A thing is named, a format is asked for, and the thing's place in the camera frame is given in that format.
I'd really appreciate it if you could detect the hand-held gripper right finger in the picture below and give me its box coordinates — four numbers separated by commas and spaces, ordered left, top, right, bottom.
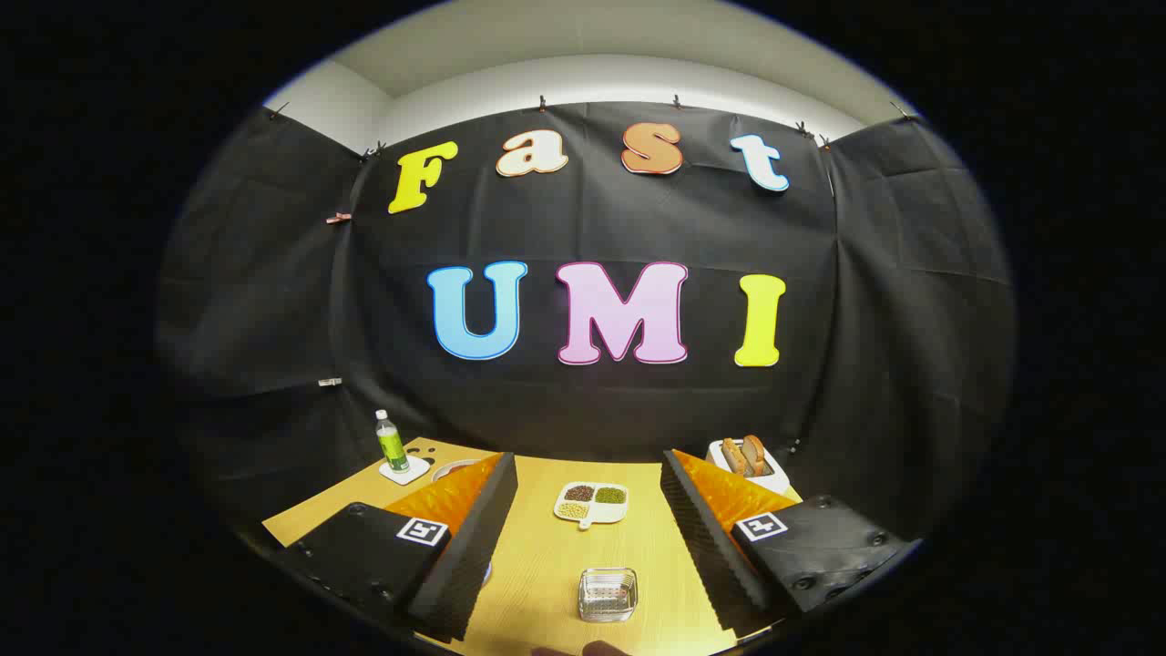
660, 448, 921, 639

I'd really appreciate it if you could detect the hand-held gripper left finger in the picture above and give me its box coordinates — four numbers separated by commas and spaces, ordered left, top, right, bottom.
273, 453, 518, 643

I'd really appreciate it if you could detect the white toaster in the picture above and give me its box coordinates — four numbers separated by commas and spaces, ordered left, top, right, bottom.
708, 439, 792, 497

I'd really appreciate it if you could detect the white divided bean tray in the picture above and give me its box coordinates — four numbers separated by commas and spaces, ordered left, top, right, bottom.
553, 481, 629, 530

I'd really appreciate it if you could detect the green label water bottle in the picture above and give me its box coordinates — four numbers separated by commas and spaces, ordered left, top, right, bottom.
374, 409, 411, 475

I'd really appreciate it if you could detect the metal wire basket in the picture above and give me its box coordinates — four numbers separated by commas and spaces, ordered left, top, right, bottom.
578, 567, 639, 623

